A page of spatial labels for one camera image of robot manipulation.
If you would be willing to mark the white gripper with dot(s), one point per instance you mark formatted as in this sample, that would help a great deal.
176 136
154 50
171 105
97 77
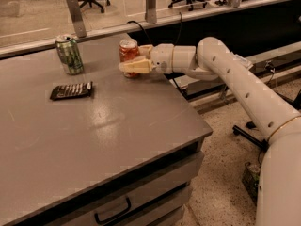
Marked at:
162 58

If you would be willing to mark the orange soda can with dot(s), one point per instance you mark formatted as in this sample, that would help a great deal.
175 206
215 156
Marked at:
128 49

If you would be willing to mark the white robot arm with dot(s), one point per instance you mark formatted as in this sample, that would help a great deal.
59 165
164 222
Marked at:
279 196

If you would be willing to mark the green soda can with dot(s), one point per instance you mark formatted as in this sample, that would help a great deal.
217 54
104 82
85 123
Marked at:
69 55

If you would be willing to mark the dark chocolate bar wrapper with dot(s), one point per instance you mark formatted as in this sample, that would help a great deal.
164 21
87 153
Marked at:
71 91

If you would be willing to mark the white tissue packet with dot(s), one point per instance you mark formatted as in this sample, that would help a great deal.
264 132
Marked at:
241 61

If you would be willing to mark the black stand base bar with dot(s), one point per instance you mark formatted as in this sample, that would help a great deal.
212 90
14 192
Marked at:
263 145

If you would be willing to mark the grey desk drawer front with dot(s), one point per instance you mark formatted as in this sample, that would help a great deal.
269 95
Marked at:
158 195

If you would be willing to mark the metal glass post middle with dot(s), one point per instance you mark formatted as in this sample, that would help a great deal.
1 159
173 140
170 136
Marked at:
150 14

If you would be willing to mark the metal glass post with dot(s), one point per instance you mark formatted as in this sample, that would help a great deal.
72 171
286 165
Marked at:
150 14
76 18

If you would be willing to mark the metal glass post left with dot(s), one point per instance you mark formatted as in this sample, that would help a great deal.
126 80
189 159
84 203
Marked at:
76 18

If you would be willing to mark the black drawer handle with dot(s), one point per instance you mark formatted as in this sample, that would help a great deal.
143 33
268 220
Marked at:
114 213

